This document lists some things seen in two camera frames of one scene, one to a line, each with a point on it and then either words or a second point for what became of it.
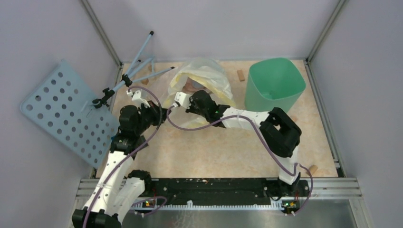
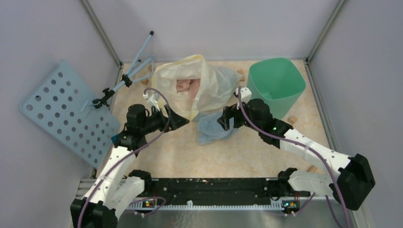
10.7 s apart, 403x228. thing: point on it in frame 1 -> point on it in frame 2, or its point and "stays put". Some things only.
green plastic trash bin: (272, 83) stays put
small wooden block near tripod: (145, 81) stays put
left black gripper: (155, 109) -> (174, 120)
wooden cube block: (294, 118) stays put
